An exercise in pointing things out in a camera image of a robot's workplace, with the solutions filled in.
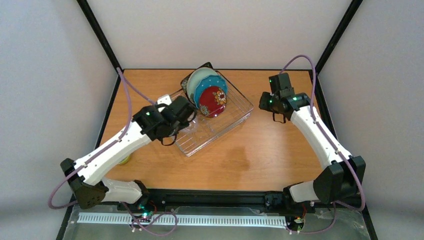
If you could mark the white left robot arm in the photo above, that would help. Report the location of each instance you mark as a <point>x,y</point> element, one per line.
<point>86,175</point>

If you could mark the white slotted cable duct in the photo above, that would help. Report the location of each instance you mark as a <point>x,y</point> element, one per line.
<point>186,220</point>

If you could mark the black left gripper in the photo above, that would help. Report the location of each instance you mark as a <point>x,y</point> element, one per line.
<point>185,108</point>

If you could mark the dark red plate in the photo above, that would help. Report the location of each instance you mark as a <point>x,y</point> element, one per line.
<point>212,102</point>

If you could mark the black frame post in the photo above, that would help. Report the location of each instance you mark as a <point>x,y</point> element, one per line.
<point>337,35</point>
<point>99,33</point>

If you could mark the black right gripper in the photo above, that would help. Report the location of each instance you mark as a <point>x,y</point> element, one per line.
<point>266,103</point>

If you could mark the black frame post left rear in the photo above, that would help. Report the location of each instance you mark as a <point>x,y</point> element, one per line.
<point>99,33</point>

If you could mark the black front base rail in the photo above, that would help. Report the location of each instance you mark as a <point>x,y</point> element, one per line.
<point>272,202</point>

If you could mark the wire metal dish rack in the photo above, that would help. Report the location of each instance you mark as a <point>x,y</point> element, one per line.
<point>237,110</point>

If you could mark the green yellow small bowl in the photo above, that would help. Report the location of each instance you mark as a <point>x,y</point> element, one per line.
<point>125,160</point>

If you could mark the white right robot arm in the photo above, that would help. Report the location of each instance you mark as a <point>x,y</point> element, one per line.
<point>342,173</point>

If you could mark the light green round plate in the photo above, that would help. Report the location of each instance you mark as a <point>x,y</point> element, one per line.
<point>195,78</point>

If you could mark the blue polka dot plate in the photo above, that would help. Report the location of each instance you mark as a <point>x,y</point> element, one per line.
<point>207,82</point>

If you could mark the black frame post right rear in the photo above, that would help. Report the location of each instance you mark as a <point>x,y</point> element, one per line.
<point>337,35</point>

